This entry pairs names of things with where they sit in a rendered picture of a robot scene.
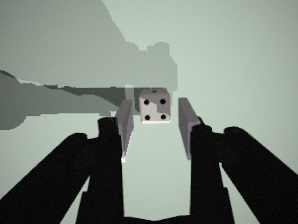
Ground white die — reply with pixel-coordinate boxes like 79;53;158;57
139;88;171;124

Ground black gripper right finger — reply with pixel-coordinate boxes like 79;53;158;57
178;97;298;224

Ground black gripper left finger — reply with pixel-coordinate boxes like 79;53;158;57
0;100;134;224

